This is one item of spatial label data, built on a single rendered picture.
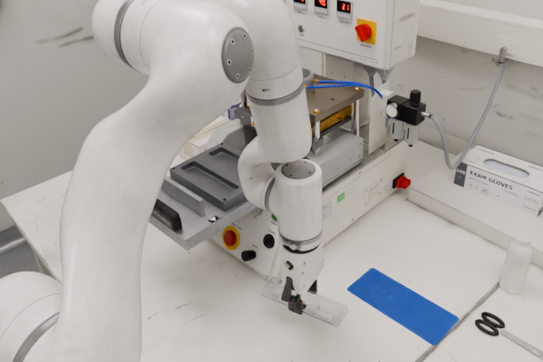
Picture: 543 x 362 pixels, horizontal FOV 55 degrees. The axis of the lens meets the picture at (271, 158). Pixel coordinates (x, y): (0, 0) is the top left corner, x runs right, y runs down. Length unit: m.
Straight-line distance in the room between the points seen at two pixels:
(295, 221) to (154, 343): 0.43
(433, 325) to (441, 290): 0.11
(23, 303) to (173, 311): 0.61
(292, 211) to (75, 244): 0.44
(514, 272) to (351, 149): 0.45
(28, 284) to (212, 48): 0.36
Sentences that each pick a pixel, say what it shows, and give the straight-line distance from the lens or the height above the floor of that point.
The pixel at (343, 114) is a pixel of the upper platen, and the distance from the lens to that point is 1.32.
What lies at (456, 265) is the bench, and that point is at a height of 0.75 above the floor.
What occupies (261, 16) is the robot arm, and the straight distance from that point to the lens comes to 0.69.
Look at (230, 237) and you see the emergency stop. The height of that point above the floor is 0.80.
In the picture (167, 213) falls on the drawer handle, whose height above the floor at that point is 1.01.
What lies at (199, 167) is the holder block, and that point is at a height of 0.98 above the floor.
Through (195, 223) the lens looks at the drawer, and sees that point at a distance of 1.11.
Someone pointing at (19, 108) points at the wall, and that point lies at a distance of 2.64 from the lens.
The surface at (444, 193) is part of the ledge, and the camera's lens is 1.50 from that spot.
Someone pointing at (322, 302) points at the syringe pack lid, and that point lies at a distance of 1.14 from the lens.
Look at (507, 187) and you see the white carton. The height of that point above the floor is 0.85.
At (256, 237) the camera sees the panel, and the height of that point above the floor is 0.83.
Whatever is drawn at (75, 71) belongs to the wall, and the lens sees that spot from 2.68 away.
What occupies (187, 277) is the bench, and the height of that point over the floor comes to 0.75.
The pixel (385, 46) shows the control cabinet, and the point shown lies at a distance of 1.28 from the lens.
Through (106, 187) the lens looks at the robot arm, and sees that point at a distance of 0.59.
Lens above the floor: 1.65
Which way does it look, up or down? 32 degrees down
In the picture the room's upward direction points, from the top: 4 degrees counter-clockwise
